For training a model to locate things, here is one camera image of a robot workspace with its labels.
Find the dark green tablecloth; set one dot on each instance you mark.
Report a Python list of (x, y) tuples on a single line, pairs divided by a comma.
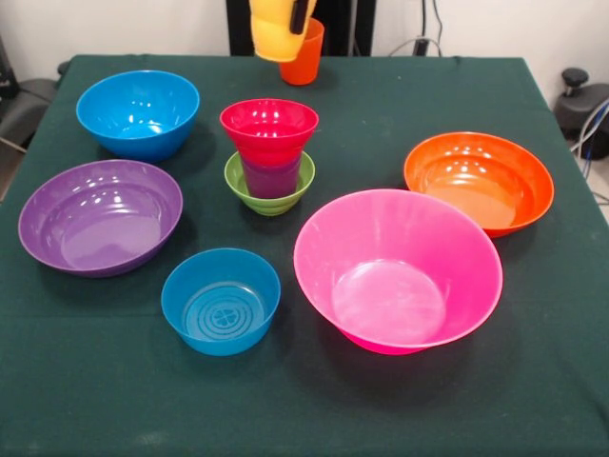
[(304, 404)]

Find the small blue plastic bowl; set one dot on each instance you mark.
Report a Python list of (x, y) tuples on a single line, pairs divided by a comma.
[(219, 309)]

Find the purple plastic cup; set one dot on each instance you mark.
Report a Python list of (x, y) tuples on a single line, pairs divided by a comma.
[(271, 183)]

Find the green plastic bowl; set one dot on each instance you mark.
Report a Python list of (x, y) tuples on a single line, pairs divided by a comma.
[(276, 207)]

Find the yellow plastic cup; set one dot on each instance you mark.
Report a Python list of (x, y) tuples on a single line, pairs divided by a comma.
[(273, 38)]

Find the large blue plastic bowl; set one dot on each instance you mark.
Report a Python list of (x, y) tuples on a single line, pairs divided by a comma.
[(138, 124)]

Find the pink plastic bowl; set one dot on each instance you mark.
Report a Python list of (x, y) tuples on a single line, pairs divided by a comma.
[(395, 285)]

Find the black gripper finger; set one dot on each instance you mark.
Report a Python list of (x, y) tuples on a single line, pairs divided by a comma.
[(300, 16)]

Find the orange plastic bowl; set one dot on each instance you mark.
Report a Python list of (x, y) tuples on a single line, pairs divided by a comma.
[(476, 185)]

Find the orange plastic cup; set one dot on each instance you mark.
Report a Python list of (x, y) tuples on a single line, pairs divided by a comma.
[(307, 62)]

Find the purple plastic bowl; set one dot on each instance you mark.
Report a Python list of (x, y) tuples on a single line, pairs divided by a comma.
[(95, 224)]

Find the red plastic bowl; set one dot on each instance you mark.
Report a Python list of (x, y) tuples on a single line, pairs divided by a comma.
[(269, 138)]

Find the black chair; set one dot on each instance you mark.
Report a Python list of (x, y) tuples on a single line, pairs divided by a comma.
[(24, 105)]

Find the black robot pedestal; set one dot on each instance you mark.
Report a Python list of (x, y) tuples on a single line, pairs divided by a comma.
[(347, 24)]

